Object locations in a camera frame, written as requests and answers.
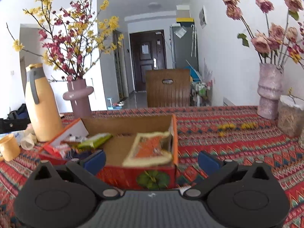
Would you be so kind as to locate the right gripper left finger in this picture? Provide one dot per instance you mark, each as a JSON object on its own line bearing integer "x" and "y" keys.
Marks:
{"x": 63, "y": 195}

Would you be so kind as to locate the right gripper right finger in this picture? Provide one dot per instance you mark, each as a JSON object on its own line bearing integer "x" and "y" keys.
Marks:
{"x": 238, "y": 196}

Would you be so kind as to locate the orange cream snack packet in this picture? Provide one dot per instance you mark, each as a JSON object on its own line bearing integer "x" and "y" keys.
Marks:
{"x": 149, "y": 150}

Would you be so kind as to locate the red snack packet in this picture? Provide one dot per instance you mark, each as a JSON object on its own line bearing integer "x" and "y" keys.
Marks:
{"x": 59, "y": 151}

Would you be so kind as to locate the patterned red tablecloth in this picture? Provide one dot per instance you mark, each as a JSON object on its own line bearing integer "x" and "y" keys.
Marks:
{"x": 197, "y": 131}

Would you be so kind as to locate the green snack packet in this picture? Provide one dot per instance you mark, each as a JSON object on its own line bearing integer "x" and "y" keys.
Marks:
{"x": 95, "y": 141}

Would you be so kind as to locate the fallen yellow flower petals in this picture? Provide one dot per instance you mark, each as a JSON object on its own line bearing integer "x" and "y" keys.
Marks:
{"x": 222, "y": 130}

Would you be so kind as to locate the yellow ceramic mug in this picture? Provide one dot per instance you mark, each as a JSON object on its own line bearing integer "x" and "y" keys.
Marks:
{"x": 9, "y": 147}

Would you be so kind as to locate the clear jar with white lid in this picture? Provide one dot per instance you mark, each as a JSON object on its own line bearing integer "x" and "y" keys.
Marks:
{"x": 290, "y": 117}

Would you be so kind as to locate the red cardboard snack box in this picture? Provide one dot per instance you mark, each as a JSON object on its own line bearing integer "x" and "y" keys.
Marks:
{"x": 124, "y": 131}

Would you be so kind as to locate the dark bag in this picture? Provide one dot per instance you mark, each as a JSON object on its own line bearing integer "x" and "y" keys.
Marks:
{"x": 16, "y": 120}

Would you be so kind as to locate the yellow thermos jug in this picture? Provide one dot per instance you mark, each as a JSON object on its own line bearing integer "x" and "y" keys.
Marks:
{"x": 41, "y": 104}

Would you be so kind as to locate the textured pink vase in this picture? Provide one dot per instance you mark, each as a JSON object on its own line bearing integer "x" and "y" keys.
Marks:
{"x": 269, "y": 89}

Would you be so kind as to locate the wooden chair back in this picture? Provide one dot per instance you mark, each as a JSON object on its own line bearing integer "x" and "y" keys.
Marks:
{"x": 168, "y": 88}

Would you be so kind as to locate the dried pink roses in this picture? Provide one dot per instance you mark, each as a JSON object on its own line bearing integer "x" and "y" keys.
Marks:
{"x": 278, "y": 44}

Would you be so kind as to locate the yellow and pink blossom branches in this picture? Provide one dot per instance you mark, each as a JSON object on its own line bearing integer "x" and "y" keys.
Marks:
{"x": 70, "y": 35}

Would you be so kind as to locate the grey refrigerator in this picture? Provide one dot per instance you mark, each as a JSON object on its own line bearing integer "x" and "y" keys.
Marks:
{"x": 184, "y": 45}

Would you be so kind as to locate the dark entrance door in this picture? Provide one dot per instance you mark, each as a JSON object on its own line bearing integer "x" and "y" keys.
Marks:
{"x": 148, "y": 53}

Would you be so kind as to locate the pink ring vase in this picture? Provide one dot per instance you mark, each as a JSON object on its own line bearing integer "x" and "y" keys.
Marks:
{"x": 78, "y": 94}

